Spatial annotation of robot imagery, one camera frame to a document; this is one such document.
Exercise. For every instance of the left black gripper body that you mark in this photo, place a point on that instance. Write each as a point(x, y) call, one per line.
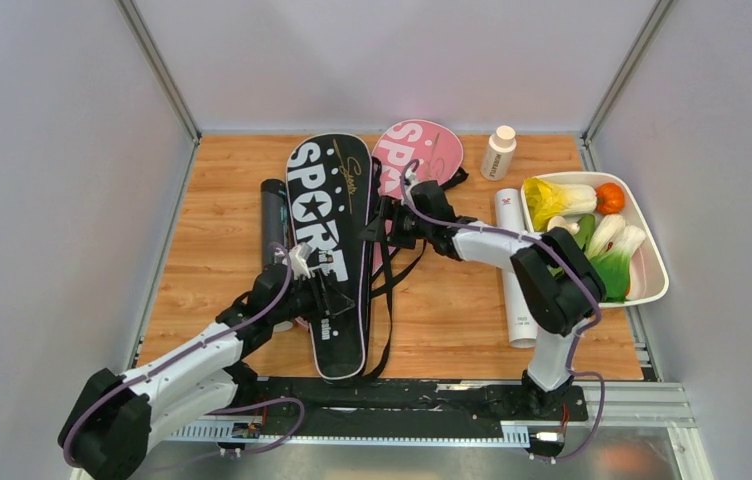
point(307, 303)

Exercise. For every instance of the pink racket cover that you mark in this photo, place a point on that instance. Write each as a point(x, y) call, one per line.
point(438, 150)

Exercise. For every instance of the bok choy toy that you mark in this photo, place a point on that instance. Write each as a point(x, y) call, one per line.
point(613, 265)

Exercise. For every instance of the black racket cover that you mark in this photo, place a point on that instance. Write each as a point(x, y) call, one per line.
point(332, 184)

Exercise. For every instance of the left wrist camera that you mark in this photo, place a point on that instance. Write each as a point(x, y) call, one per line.
point(298, 257)

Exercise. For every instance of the mushroom toy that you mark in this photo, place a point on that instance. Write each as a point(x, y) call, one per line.
point(561, 222)

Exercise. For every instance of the beige plastic bottle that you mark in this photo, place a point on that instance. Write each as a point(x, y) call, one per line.
point(501, 146)

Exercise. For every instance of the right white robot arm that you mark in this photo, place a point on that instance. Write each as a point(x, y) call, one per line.
point(560, 286)

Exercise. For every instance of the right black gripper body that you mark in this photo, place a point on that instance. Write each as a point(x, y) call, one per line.
point(407, 224)

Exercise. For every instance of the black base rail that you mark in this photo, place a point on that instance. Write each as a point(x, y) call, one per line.
point(397, 409)

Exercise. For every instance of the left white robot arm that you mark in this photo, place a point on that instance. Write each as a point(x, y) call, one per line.
point(118, 418)

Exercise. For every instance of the green leaf vegetable toy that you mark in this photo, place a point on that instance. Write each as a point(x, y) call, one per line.
point(587, 227)

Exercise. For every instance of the white shuttlecock tube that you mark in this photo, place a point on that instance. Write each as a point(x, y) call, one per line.
point(521, 327)

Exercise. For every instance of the black shuttlecock tube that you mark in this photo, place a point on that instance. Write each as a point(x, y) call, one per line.
point(275, 223)

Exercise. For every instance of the orange tomato toy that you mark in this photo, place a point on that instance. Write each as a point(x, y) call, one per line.
point(611, 199)

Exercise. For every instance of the yellow napa cabbage toy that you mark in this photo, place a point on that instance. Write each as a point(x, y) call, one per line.
point(546, 200)

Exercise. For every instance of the white plastic tray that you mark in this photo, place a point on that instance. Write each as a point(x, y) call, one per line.
point(648, 275)

